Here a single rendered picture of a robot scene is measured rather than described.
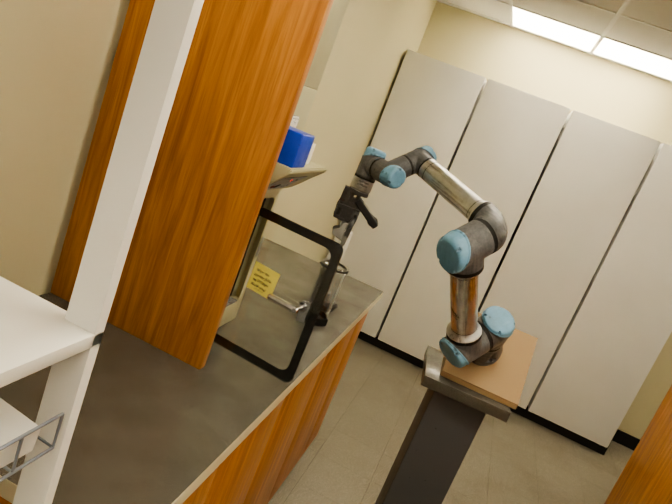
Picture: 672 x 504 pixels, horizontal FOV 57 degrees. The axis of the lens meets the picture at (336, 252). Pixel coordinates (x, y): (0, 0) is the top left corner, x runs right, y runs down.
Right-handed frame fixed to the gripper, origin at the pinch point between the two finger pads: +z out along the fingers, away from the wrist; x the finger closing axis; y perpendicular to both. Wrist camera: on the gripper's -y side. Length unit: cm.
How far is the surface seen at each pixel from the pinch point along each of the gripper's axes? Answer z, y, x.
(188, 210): -6, 44, 60
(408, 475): 70, -57, 9
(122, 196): -26, 36, 143
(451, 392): 31, -54, 15
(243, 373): 32, 15, 58
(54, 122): -14, 81, 61
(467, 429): 43, -67, 11
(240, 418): 32, 12, 80
